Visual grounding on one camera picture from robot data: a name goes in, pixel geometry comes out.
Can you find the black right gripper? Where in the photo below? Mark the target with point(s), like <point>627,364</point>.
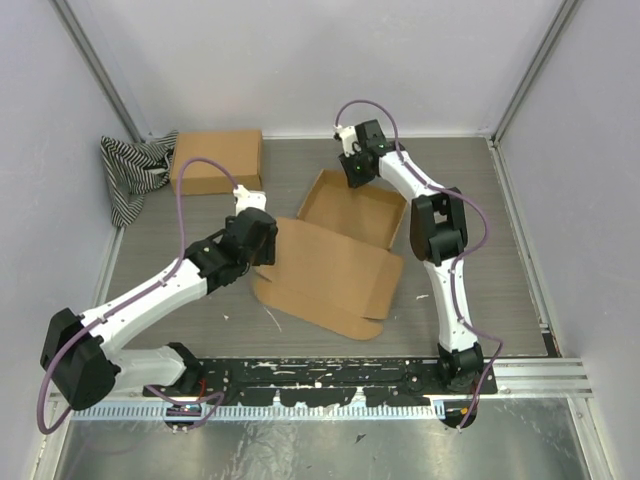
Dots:
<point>356,180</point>

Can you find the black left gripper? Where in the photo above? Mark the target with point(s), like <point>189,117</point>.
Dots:
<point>267,254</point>

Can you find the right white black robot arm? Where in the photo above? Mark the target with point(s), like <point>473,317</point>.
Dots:
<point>438,237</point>

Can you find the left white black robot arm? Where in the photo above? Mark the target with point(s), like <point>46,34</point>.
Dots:
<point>87,354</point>

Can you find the striped black white cloth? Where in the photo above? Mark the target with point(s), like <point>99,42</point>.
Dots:
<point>132,171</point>

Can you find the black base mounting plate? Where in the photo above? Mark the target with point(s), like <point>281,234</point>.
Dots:
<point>322,382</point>

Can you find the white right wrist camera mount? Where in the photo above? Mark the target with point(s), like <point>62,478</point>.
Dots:
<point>348,139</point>

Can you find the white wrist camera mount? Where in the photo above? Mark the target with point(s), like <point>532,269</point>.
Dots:
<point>348,139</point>
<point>245,198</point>

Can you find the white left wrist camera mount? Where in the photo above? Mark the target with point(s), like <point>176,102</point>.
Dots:
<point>245,198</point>

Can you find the white slotted cable duct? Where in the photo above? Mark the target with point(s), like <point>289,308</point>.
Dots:
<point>153,410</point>

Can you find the right aluminium corner post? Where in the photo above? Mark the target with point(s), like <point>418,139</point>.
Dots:
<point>560,20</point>

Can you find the aluminium corner post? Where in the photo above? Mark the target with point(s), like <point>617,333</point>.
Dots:
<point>81,24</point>
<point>560,20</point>

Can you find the aluminium front rail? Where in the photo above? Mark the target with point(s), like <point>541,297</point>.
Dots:
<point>527,377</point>

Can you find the left aluminium corner post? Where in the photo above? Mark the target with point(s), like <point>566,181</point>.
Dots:
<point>81,24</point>

